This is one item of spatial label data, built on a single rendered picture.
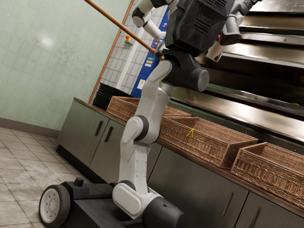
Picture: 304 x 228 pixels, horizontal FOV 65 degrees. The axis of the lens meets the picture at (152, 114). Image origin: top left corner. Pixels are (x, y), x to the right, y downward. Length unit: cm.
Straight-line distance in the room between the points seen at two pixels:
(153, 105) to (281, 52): 123
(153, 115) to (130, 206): 47
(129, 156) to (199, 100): 110
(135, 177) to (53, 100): 190
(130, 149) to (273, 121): 113
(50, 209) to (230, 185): 95
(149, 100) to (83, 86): 189
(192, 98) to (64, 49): 154
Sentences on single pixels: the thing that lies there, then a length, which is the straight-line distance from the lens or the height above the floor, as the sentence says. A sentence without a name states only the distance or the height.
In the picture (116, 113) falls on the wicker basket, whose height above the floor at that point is 61.
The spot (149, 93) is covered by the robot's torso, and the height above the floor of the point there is 81.
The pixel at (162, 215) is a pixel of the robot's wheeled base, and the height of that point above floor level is 32.
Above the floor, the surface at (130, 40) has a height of 143.
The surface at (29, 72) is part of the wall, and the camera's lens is 279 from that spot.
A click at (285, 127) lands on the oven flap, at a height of 100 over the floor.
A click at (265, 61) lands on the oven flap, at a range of 196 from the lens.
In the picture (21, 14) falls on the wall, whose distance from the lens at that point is 273.
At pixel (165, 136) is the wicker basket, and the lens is 169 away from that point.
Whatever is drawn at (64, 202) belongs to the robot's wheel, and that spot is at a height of 16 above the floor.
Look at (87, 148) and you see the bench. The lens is 214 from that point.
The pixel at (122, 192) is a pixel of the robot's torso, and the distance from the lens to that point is 124.
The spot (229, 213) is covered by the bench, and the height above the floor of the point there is 39.
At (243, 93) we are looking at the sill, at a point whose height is 116.
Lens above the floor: 71
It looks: level
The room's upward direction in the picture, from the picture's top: 23 degrees clockwise
